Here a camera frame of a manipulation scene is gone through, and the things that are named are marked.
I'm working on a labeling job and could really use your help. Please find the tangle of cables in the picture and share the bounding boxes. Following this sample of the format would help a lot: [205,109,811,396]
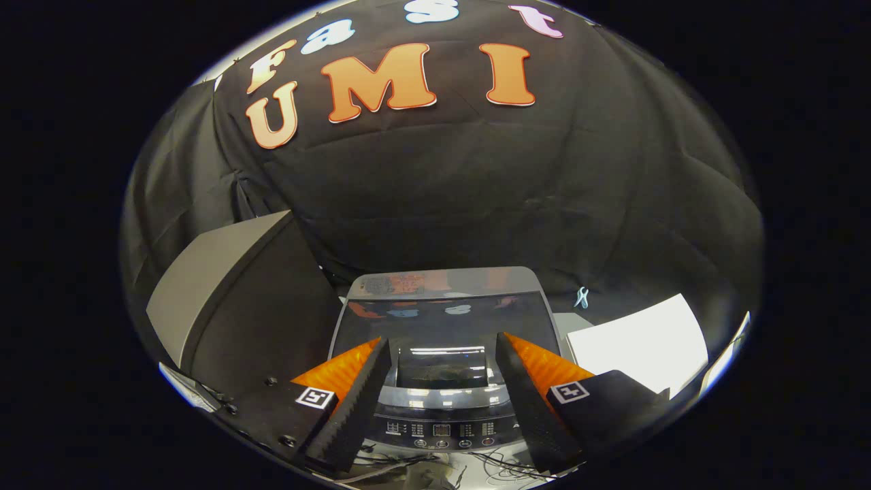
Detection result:
[340,442,545,487]

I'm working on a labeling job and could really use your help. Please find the grey cabinet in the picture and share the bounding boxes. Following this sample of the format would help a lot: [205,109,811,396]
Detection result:
[146,210,344,402]

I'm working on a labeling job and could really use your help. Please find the black backdrop cloth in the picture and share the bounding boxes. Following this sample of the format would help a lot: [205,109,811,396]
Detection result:
[121,0,764,355]

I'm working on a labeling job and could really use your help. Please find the grey washing machine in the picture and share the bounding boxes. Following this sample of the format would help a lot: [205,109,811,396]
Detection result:
[329,267,565,458]

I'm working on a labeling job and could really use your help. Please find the white board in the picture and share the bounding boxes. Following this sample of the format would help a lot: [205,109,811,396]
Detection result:
[565,293,710,399]

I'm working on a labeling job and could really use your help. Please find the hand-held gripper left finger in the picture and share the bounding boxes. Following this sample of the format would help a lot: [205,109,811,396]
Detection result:
[225,337,393,475]

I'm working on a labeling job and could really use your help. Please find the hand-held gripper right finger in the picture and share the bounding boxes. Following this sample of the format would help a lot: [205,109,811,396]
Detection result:
[495,331,671,475]

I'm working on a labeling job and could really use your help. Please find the dark glass washing machine lid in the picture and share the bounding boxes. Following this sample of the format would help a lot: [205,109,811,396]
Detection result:
[329,291,564,409]

